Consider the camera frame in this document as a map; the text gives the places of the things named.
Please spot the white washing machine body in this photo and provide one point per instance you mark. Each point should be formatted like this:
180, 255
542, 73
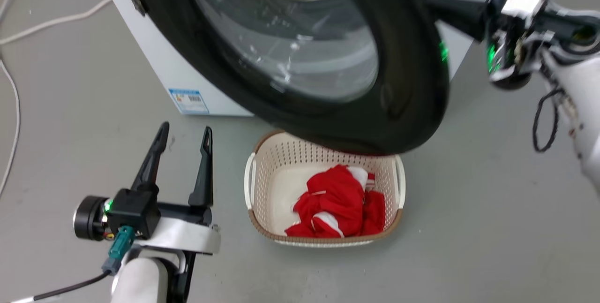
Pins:
154, 59

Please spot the black round washing machine door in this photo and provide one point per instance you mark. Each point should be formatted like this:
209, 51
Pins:
398, 106

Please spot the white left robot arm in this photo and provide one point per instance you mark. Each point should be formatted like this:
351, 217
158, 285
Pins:
140, 279

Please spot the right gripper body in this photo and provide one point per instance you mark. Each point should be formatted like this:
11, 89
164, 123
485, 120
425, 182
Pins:
511, 35

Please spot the red and white garment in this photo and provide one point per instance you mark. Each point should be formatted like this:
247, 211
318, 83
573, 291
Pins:
337, 195

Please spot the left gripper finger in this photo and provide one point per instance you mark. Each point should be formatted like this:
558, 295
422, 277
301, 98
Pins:
151, 164
205, 176

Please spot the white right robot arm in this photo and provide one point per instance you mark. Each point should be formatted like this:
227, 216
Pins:
586, 96

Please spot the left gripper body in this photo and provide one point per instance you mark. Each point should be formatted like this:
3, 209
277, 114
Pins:
133, 214

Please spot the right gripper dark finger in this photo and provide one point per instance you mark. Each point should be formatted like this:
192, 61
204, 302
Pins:
459, 14

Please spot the blue energy label sticker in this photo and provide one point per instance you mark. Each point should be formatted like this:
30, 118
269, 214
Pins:
188, 101

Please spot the beige perforated laundry basket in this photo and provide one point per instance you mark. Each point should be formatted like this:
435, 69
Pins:
281, 162

